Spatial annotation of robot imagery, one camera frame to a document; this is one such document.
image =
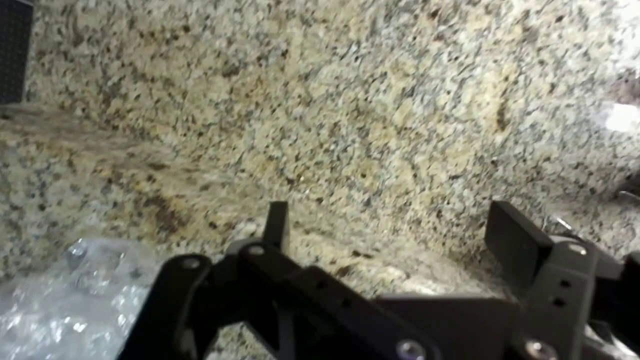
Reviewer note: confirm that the clear plastic bag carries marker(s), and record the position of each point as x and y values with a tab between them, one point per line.
78	306

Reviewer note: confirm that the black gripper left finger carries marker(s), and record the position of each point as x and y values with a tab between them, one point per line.
297	313

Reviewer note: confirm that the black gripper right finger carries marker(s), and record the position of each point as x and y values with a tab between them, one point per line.
563	288

